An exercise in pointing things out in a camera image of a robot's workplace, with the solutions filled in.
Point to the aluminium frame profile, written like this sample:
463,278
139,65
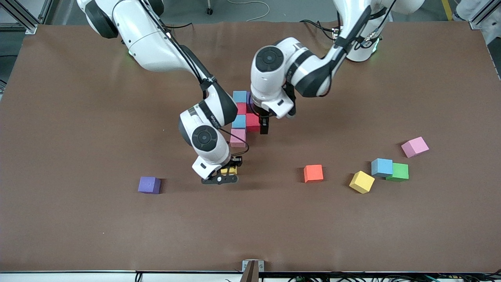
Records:
17,27
483,13

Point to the yellow foam cube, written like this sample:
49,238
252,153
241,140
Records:
229,171
361,181

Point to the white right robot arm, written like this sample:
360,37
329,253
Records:
156,51

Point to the red foam cube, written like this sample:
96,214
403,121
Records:
242,109
252,122

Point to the orange foam cube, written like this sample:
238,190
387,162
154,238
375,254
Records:
313,173

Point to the white table edge rail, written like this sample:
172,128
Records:
78,277

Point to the metal table edge bracket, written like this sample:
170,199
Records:
253,266

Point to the blue foam cube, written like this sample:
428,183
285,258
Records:
239,122
240,96
382,167

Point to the brown table mat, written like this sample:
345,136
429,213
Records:
274,227

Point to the green foam cube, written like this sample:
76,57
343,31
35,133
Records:
401,171

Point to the pink foam cube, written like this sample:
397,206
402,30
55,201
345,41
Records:
415,147
238,138

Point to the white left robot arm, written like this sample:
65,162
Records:
274,78

